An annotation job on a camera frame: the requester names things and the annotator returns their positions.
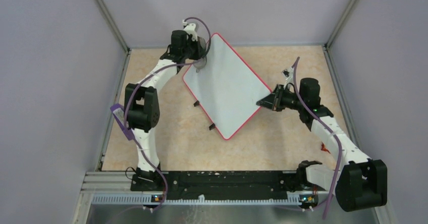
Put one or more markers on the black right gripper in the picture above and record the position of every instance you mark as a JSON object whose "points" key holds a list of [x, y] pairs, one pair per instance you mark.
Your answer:
{"points": [[273, 100]]}

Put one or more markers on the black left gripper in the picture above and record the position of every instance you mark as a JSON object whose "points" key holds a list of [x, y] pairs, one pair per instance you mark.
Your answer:
{"points": [[200, 52]]}

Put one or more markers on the silver mesh eraser sponge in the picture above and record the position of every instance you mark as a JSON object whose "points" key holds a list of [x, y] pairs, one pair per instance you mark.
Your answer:
{"points": [[201, 61]]}

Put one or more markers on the pink-framed whiteboard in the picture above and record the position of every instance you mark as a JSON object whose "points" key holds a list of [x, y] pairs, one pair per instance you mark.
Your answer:
{"points": [[227, 88]]}

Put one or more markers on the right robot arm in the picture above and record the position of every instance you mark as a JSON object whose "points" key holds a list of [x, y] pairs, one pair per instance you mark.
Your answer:
{"points": [[341, 162]]}

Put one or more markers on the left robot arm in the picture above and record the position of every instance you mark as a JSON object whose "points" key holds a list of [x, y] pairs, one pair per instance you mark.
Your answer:
{"points": [[141, 108]]}

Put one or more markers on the red toy block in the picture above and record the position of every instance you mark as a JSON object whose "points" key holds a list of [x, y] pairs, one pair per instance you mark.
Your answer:
{"points": [[323, 148]]}

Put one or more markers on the purple box holder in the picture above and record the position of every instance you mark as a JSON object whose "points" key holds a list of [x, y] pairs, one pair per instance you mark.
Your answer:
{"points": [[118, 113]]}

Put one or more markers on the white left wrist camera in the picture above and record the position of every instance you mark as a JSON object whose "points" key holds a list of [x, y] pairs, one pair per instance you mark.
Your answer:
{"points": [[191, 30]]}

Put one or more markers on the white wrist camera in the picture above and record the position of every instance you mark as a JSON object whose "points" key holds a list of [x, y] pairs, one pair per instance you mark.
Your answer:
{"points": [[289, 75], [191, 30]]}

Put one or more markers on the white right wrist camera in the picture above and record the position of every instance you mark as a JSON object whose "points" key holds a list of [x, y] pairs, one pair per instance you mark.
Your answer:
{"points": [[289, 75]]}

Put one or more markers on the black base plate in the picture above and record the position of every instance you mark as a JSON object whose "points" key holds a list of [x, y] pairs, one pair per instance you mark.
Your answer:
{"points": [[225, 185]]}

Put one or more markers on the aluminium frame rail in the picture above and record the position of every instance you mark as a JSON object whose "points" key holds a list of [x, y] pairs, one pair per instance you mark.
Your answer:
{"points": [[105, 197]]}

